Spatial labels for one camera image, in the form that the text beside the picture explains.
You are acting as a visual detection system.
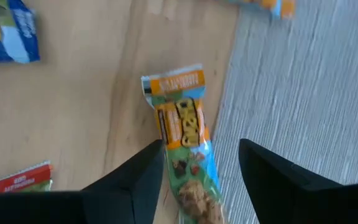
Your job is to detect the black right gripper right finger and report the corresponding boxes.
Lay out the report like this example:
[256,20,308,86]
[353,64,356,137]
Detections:
[238,138,358,224]

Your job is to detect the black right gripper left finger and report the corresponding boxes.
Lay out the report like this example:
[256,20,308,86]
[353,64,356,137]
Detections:
[81,139,165,224]

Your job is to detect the orange label granola bar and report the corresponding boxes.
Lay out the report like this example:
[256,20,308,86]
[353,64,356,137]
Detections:
[227,0,296,20]
[140,63,228,224]

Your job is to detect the red chocolate chip granola bar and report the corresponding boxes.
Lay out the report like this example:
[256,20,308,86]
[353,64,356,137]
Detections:
[0,160,54,194]

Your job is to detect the purple oatmeal raisin granola bar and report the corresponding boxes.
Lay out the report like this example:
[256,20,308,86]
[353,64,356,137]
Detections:
[0,0,41,65]

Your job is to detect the grey woven placemat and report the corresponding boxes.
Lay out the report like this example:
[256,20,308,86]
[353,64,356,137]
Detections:
[211,0,358,224]

